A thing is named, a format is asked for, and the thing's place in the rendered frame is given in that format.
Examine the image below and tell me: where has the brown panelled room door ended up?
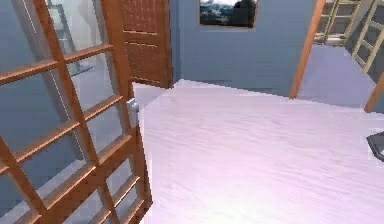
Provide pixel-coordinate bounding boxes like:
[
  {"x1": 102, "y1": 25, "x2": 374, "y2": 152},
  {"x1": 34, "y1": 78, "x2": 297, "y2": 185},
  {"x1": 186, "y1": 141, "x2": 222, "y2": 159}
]
[{"x1": 120, "y1": 0, "x2": 174, "y2": 90}]

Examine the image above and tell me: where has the brown glazed room door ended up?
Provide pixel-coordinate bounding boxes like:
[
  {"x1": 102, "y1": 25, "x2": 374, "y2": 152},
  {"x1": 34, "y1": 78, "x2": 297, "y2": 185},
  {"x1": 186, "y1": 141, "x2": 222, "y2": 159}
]
[{"x1": 0, "y1": 0, "x2": 154, "y2": 224}]

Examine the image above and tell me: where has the dark grey object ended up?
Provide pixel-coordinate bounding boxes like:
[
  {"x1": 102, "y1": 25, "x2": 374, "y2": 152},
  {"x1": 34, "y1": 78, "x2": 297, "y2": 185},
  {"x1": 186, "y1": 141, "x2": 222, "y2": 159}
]
[{"x1": 366, "y1": 131, "x2": 384, "y2": 163}]

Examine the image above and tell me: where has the pale wooden ladder shelf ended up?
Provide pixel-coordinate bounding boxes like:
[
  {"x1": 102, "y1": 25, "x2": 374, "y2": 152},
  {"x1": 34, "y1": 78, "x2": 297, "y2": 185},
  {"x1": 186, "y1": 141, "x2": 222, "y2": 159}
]
[{"x1": 313, "y1": 0, "x2": 384, "y2": 75}]

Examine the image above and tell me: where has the dark framed wall picture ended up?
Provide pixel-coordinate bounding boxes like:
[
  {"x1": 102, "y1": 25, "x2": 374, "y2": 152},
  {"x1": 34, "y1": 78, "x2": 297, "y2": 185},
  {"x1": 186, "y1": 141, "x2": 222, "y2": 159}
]
[{"x1": 199, "y1": 0, "x2": 259, "y2": 30}]

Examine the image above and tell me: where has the brown door frame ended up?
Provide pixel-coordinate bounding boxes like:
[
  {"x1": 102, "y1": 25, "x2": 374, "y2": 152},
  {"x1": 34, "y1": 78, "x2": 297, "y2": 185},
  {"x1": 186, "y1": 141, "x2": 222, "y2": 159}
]
[{"x1": 289, "y1": 0, "x2": 384, "y2": 114}]

